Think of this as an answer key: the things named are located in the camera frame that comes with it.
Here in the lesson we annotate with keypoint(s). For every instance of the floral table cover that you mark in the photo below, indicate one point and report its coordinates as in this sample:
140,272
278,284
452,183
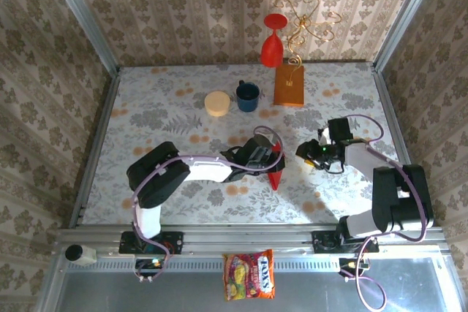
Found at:
164,82

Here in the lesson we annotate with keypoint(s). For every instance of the small electronics board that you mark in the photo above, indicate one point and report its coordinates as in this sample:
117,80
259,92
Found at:
349,264
148,263

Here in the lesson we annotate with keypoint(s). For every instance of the aluminium left side rail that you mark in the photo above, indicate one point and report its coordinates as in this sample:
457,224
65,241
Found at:
93,151

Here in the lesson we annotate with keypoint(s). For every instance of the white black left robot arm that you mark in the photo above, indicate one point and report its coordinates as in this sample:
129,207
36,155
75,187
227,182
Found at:
208,171

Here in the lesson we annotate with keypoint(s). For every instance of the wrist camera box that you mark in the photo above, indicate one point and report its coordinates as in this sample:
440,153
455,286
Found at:
340,129
259,155

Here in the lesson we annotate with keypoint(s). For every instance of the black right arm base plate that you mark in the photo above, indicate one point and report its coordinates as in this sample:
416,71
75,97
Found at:
323,242

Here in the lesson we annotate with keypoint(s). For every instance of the aluminium right corner post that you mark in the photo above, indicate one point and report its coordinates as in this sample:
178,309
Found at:
406,12

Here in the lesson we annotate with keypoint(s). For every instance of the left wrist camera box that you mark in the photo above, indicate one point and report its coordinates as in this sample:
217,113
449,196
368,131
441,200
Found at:
259,155

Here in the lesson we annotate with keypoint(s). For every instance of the red plastic goblet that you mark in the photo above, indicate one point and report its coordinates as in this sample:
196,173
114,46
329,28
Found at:
272,50

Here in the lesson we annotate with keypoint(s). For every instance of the aluminium right side rail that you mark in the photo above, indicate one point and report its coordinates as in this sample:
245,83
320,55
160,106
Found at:
398,125

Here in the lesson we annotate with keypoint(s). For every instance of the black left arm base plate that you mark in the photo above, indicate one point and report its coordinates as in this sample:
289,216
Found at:
172,242

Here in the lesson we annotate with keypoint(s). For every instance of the aluminium corner post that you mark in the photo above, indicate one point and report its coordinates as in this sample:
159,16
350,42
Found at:
84,19
406,12

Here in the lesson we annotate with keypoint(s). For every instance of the aluminium rail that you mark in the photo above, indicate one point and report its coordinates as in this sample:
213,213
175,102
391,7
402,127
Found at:
93,151
398,125

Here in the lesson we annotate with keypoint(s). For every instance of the grey metal panel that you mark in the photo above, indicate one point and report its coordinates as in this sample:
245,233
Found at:
146,293

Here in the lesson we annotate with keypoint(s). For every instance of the small grey camera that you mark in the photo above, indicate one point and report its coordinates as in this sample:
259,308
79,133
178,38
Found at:
80,253

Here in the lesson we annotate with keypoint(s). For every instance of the aluminium front beam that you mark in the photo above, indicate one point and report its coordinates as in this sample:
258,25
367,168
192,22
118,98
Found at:
237,239

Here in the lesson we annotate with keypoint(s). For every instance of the dark blue mug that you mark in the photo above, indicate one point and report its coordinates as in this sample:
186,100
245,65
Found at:
245,105

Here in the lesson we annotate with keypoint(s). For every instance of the aluminium left corner post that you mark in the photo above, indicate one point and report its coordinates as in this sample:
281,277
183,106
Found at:
84,19

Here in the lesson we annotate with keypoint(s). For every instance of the Fox's candy bag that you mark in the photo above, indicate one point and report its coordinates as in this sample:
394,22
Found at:
248,275

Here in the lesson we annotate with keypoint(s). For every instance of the beige round disc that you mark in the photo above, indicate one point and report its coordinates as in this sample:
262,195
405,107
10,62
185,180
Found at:
217,104

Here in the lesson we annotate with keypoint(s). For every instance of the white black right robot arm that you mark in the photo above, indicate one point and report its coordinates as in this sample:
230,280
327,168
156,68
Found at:
365,158

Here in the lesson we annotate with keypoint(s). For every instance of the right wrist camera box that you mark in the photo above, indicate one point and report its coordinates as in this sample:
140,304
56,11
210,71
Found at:
340,129

